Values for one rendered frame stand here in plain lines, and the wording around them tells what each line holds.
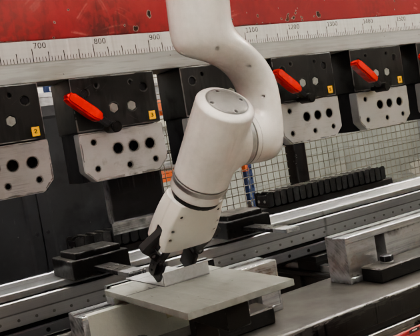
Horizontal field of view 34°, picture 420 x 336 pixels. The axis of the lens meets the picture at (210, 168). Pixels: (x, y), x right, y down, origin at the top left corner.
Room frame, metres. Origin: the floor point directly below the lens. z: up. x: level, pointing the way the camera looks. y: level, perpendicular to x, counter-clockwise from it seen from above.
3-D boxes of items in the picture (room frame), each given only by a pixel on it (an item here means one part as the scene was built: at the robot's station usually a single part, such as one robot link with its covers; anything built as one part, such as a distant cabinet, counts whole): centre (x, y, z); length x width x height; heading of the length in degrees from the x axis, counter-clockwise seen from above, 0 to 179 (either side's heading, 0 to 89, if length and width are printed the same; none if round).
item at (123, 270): (1.31, 0.22, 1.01); 0.26 x 0.12 x 0.05; 32
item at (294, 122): (1.37, -0.19, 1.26); 0.15 x 0.09 x 0.17; 122
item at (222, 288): (1.04, 0.05, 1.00); 0.26 x 0.18 x 0.01; 32
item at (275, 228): (1.50, -0.08, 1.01); 0.26 x 0.12 x 0.05; 32
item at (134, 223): (1.17, 0.13, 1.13); 0.10 x 0.02 x 0.10; 122
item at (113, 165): (1.15, 0.15, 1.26); 0.15 x 0.09 x 0.17; 122
